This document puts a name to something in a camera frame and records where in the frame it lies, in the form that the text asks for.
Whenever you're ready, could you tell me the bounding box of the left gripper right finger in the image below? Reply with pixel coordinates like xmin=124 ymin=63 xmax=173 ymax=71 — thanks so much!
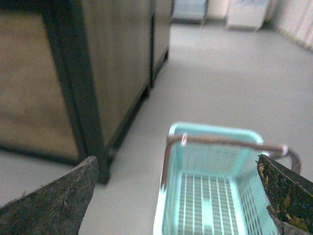
xmin=257 ymin=154 xmax=313 ymax=235

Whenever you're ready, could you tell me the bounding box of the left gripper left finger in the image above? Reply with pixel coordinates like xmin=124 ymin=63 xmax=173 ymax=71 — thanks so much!
xmin=0 ymin=156 xmax=99 ymax=235

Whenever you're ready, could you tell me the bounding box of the light blue plastic basket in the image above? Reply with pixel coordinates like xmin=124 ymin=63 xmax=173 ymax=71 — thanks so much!
xmin=153 ymin=122 xmax=278 ymax=235

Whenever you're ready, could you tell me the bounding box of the brown basket handle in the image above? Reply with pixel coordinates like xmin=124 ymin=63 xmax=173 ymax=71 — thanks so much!
xmin=159 ymin=134 xmax=302 ymax=190

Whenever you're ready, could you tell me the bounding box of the wooden display cabinet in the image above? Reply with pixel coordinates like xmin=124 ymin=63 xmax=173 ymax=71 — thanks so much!
xmin=0 ymin=0 xmax=174 ymax=184

